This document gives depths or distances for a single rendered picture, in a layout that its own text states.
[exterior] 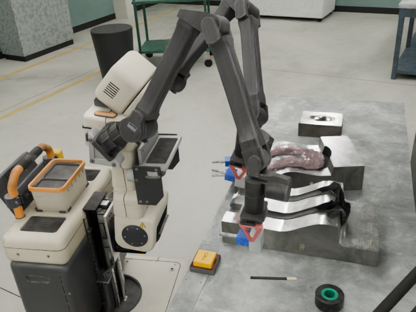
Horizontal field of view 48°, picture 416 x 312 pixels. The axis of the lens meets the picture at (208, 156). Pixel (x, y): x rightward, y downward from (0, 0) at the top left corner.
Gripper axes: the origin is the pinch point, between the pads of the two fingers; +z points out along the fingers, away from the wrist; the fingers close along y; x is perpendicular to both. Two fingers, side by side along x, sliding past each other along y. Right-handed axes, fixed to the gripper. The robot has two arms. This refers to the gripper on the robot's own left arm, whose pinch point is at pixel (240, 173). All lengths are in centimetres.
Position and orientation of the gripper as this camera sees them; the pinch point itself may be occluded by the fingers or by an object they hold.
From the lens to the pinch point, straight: 167.7
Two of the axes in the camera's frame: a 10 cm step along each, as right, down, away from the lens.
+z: -0.5, 7.7, 6.4
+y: 3.2, -5.9, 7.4
